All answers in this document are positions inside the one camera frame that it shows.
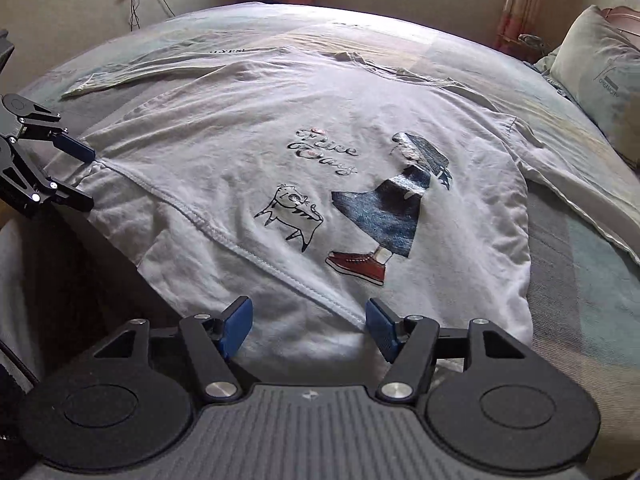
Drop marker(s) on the wooden bed headboard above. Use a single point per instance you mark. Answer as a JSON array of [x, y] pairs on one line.
[[620, 14]]

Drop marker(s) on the beige printed pillow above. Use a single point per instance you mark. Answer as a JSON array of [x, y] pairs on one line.
[[600, 75]]

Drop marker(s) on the patchwork bed sheet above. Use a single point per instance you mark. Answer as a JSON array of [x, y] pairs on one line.
[[590, 285]]

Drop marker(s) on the white printed T-shirt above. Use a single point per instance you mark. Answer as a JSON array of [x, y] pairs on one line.
[[250, 135]]

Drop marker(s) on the wooden nightstand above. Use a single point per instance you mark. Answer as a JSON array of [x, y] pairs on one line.
[[507, 47]]

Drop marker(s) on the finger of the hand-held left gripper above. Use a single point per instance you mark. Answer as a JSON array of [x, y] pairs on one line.
[[30, 190], [75, 146]]

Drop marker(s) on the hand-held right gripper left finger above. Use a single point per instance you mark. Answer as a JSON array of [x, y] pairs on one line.
[[237, 325]]

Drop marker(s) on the grey cloth bundle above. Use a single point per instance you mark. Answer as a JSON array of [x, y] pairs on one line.
[[531, 42]]

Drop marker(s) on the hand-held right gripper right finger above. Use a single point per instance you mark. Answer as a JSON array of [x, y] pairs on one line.
[[381, 327]]

